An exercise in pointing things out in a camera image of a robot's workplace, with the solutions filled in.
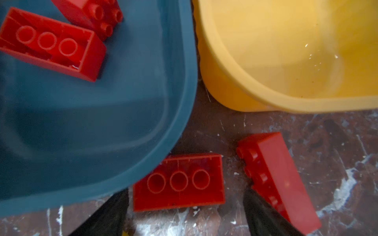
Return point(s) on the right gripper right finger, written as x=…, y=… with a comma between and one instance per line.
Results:
x=263, y=219

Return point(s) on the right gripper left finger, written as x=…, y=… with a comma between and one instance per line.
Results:
x=109, y=219

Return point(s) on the small red lego brick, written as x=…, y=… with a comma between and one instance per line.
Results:
x=100, y=16

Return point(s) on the teal rectangular container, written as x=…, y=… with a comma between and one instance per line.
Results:
x=65, y=140

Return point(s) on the yellow rectangular container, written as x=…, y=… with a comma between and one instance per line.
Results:
x=293, y=56

